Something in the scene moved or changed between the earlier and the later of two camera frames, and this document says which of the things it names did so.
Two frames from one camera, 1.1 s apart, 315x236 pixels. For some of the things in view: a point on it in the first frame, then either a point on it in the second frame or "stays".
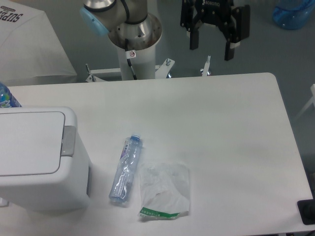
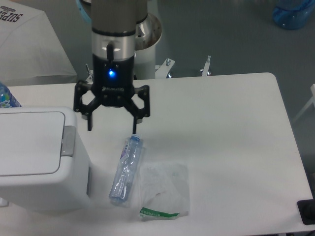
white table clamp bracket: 205,70 stays
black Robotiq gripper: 236,28 to 113,82
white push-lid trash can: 39,171 stays
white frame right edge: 312,89 stays
